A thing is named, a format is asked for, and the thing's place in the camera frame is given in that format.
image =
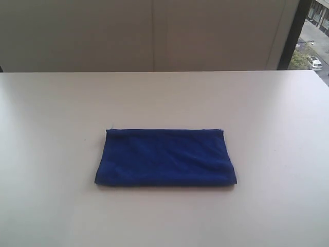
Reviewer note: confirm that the blue microfibre cloth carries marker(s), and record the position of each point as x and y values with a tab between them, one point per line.
166	158

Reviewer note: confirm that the white parked car outside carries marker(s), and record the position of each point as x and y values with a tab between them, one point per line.
316	65

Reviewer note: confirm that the dark window frame post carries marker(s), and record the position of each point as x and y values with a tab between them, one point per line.
294	32

